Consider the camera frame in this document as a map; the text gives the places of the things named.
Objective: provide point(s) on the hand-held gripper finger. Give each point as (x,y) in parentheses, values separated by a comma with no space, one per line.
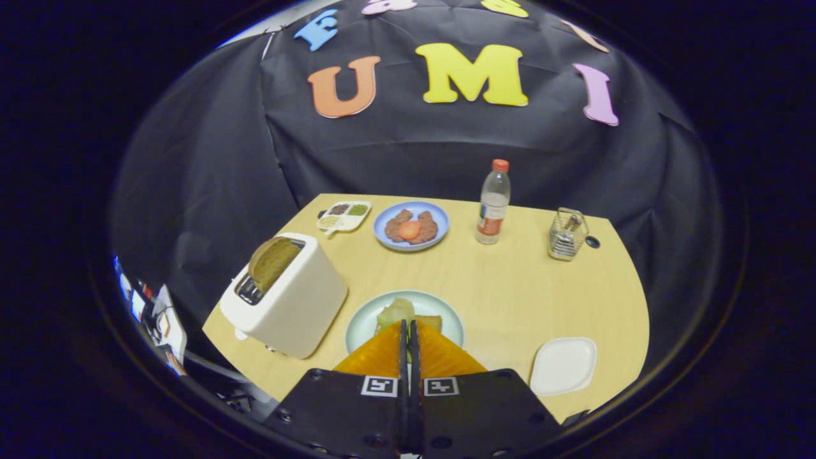
(403,408)
(414,408)

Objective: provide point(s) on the blue round plate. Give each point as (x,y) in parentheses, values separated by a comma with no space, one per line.
(440,220)

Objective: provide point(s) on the pale green round plate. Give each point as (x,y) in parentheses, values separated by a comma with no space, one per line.
(363,325)

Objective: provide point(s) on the clear plastic bottle red cap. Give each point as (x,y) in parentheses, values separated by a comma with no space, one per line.
(492,217)

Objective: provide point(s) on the black table grommet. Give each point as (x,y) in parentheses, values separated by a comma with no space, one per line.
(593,242)

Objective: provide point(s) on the small utensil in basket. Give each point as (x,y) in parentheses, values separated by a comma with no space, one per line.
(572,223)

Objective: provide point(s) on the brown meat patty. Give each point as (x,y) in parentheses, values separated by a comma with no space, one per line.
(394,226)
(428,226)

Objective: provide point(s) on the toasted bread slice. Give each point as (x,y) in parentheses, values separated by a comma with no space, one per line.
(428,322)
(274,261)

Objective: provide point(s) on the green lettuce leaf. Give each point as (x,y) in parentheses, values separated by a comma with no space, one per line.
(395,312)

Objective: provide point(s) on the white divided dish of grains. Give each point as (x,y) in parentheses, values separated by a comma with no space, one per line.
(344,220)

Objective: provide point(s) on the white toaster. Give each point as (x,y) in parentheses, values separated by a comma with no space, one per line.
(299,306)

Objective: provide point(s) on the red tomato slice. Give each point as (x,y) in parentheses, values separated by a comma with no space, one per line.
(410,230)

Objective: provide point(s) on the small white square plate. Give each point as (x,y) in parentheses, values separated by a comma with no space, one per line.
(562,366)

